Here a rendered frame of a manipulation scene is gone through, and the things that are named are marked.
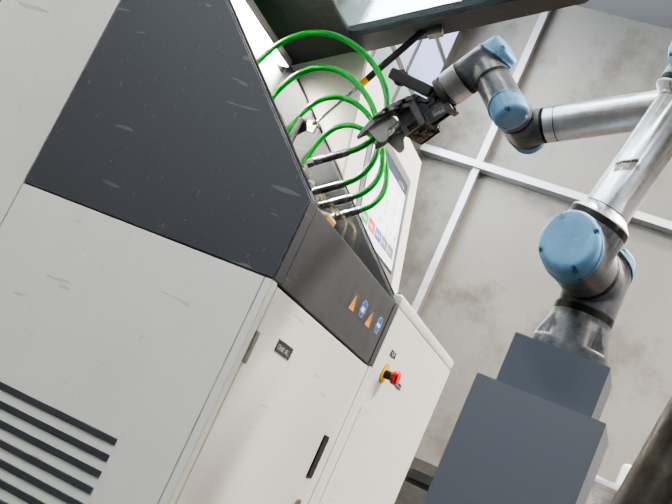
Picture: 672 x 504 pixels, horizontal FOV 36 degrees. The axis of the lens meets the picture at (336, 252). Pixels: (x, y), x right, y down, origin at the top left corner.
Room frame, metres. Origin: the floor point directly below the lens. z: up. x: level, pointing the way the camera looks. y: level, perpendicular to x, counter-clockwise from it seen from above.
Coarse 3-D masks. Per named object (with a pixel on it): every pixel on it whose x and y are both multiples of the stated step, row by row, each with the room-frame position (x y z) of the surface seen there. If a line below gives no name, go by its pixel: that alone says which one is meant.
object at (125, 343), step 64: (0, 256) 1.99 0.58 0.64; (64, 256) 1.93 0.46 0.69; (128, 256) 1.89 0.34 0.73; (192, 256) 1.84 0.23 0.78; (0, 320) 1.96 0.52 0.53; (64, 320) 1.91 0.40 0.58; (128, 320) 1.86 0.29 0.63; (192, 320) 1.82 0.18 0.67; (256, 320) 1.78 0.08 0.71; (0, 384) 1.93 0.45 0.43; (64, 384) 1.89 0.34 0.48; (128, 384) 1.84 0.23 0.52; (192, 384) 1.80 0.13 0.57; (0, 448) 1.91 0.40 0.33; (64, 448) 1.86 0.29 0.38; (128, 448) 1.82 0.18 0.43; (192, 448) 1.78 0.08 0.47
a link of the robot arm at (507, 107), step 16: (480, 80) 1.94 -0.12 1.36; (496, 80) 1.92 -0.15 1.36; (512, 80) 1.92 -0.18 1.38; (480, 96) 1.97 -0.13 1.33; (496, 96) 1.91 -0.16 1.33; (512, 96) 1.90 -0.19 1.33; (496, 112) 1.91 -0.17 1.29; (512, 112) 1.90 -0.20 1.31; (528, 112) 1.92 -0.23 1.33; (512, 128) 1.95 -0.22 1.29
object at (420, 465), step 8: (416, 464) 6.76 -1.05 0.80; (424, 464) 6.75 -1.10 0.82; (424, 472) 6.75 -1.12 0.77; (432, 472) 6.74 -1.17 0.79; (400, 488) 6.76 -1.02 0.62; (408, 488) 6.76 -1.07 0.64; (416, 488) 6.75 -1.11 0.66; (400, 496) 6.76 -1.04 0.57; (408, 496) 6.75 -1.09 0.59; (416, 496) 6.74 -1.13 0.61; (424, 496) 6.74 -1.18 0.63
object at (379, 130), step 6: (372, 120) 2.08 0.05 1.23; (384, 120) 2.08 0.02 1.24; (390, 120) 2.08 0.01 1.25; (396, 120) 2.07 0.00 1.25; (366, 126) 2.09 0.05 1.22; (372, 126) 2.09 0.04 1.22; (378, 126) 2.08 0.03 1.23; (384, 126) 2.08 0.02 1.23; (390, 126) 2.07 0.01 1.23; (360, 132) 2.10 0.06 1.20; (366, 132) 2.10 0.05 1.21; (372, 132) 2.09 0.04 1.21; (378, 132) 2.08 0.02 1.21; (384, 132) 2.08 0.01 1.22; (360, 138) 2.12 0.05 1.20; (378, 138) 2.08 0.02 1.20; (384, 138) 2.07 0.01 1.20
